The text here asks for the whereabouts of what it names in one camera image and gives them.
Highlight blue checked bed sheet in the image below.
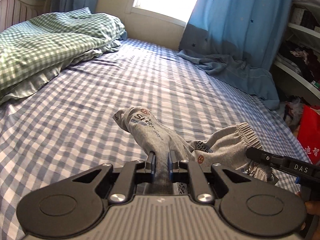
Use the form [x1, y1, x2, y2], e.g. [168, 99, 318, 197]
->
[1, 40, 307, 239]

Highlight blue star curtain right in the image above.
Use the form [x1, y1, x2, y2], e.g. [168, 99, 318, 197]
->
[179, 0, 292, 70]

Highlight white shelf unit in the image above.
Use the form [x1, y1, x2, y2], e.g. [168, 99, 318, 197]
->
[270, 2, 319, 106]

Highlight red fabric bag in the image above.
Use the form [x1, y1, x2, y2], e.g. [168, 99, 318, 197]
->
[297, 105, 320, 166]

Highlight blue cloth on bed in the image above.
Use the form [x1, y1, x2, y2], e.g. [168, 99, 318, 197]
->
[177, 50, 280, 110]

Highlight striped headboard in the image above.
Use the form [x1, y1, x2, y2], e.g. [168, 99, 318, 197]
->
[1, 0, 50, 31]

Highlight green checked quilt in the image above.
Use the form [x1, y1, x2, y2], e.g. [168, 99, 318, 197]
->
[1, 8, 127, 103]

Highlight dark clothes on shelf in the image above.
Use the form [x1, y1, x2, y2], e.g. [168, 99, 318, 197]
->
[278, 41, 319, 83]

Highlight grey printed pants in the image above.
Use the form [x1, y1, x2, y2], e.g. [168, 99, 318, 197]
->
[113, 107, 278, 194]

